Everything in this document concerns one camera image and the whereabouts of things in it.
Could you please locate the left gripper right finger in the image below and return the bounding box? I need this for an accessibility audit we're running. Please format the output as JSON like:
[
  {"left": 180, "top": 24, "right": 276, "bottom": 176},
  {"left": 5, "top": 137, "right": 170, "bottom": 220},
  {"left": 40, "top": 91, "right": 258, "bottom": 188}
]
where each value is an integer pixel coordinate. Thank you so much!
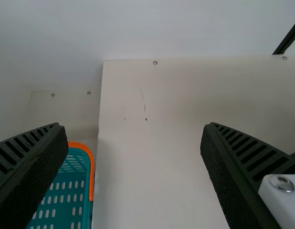
[{"left": 200, "top": 122, "right": 295, "bottom": 229}]

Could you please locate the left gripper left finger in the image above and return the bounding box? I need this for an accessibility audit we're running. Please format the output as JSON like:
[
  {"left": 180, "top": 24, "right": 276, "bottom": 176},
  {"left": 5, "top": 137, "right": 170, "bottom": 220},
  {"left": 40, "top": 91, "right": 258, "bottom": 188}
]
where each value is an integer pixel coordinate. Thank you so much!
[{"left": 0, "top": 122, "right": 69, "bottom": 229}]

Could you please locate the black post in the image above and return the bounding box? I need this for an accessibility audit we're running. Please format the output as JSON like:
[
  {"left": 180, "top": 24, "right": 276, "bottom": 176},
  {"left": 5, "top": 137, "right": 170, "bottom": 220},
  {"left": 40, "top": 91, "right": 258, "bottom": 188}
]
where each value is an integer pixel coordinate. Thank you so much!
[{"left": 272, "top": 16, "right": 295, "bottom": 55}]

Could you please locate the teal shopping basket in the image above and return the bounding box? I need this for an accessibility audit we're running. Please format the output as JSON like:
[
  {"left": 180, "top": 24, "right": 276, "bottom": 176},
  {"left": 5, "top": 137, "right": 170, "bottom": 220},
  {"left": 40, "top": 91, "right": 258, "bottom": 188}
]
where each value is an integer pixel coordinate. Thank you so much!
[{"left": 25, "top": 141, "right": 95, "bottom": 229}]

